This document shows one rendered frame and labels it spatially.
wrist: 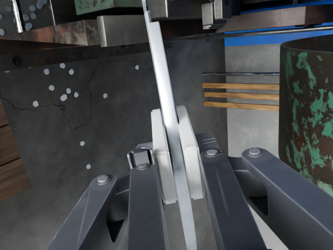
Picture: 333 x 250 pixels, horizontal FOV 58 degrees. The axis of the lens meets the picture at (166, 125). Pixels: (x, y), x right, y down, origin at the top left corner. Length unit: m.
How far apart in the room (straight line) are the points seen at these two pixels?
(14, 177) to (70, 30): 0.43
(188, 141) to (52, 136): 1.18
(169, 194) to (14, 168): 0.76
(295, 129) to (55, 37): 0.55
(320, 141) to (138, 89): 1.26
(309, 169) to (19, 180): 0.73
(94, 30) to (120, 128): 0.90
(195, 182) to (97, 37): 0.53
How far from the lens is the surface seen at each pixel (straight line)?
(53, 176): 1.36
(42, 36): 0.81
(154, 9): 0.70
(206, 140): 0.17
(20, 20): 1.06
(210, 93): 1.94
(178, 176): 0.19
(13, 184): 0.91
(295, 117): 0.41
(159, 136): 0.16
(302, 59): 0.39
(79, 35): 0.66
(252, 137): 2.16
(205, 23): 0.76
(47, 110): 1.29
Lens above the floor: 1.16
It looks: 43 degrees down
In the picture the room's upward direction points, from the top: 100 degrees clockwise
